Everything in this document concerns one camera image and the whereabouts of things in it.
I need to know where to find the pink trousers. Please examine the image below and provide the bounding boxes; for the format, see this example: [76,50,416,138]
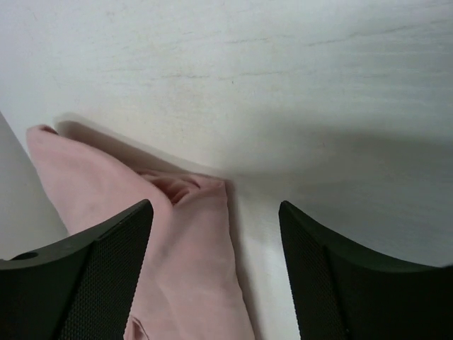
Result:
[26,125,255,339]

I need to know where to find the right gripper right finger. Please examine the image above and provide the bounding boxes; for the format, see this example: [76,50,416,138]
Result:
[278,201,452,339]

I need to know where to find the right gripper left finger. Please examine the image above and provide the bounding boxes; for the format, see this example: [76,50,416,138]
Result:
[1,200,153,339]

